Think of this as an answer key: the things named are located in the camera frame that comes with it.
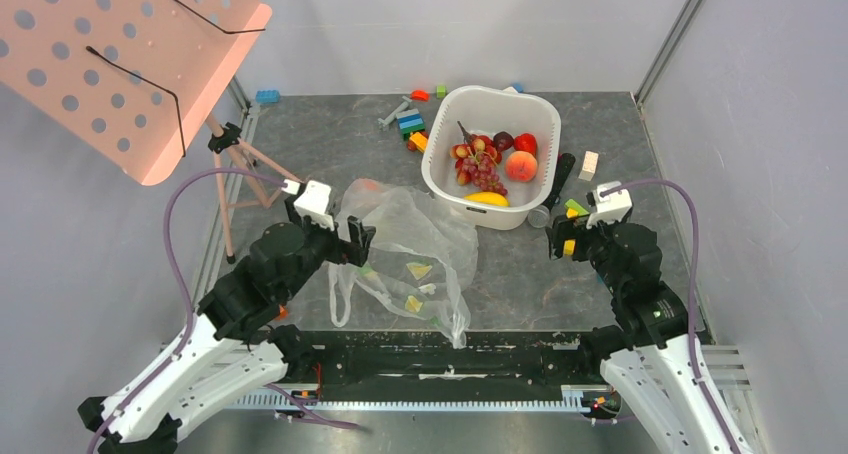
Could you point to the red curved block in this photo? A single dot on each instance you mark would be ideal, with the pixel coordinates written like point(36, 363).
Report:
point(420, 96)

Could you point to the pink music stand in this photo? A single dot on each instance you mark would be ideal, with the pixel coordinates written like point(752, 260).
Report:
point(135, 79)

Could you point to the grey toy wrench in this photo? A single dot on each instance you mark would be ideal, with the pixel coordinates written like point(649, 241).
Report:
point(386, 121)

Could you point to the stacked coloured brick pile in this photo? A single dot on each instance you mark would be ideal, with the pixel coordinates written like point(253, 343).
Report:
point(413, 129)

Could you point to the orange fake peach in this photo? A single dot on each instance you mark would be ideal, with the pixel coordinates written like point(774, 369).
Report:
point(521, 166)

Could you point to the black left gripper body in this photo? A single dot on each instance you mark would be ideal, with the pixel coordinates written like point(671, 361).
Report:
point(328, 245)

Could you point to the dark red grape bunch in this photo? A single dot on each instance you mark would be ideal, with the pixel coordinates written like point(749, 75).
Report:
point(480, 171)

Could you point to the black microphone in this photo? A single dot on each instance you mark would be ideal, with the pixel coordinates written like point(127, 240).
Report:
point(539, 216)

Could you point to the beige wooden block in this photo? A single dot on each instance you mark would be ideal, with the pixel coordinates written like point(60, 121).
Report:
point(589, 166)

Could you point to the red yellow fruit bunch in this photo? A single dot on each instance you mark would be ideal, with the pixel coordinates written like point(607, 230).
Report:
point(474, 145)

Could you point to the translucent plastic bag with fruits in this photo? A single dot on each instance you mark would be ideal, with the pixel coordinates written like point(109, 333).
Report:
point(421, 259)

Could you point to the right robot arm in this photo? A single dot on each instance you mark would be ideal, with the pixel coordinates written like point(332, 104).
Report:
point(650, 355)

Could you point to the blue lego brick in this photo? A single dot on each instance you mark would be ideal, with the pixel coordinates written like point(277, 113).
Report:
point(268, 96)

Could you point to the red fake pear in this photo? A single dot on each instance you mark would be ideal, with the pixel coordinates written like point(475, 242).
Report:
point(526, 142)

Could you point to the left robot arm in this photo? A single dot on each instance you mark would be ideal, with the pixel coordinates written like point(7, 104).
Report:
point(228, 346)

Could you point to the dark purple fake plum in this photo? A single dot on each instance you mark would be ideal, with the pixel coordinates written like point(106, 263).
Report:
point(503, 141)

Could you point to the yellow fake banana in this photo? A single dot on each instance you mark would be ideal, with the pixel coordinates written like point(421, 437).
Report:
point(488, 198)

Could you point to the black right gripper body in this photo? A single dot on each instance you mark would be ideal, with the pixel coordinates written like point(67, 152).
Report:
point(573, 240)

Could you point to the aluminium frame post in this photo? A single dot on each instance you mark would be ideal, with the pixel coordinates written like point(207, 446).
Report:
point(678, 30)

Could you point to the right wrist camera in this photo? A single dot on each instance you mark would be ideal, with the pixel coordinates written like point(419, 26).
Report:
point(610, 204)

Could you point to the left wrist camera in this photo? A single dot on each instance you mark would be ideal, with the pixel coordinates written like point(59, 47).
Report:
point(316, 202)

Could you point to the white plastic basin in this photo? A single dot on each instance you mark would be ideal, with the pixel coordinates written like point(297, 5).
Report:
point(487, 111)

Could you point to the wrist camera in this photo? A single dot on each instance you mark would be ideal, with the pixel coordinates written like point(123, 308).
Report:
point(316, 202)
point(610, 204)

